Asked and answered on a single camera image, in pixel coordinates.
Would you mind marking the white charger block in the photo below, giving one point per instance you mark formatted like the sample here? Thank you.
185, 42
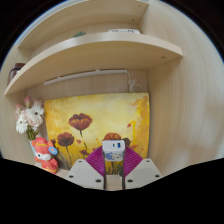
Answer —
113, 150

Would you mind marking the white light bar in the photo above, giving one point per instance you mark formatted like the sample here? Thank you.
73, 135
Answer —
83, 76

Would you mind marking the wooden shelf with items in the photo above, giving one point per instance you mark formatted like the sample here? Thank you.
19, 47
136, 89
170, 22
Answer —
100, 50

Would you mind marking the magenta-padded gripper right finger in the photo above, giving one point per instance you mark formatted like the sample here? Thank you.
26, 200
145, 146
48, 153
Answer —
140, 171

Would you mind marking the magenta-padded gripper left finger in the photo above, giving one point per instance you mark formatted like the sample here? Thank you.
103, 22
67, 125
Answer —
88, 171

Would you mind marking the yellow poppy flower painting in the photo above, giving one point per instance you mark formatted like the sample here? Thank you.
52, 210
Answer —
100, 110

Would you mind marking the pink and white flower bouquet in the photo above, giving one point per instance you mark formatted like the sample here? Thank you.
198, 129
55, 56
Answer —
31, 116

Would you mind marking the red plush toy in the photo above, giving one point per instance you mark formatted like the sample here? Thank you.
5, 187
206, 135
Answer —
45, 156

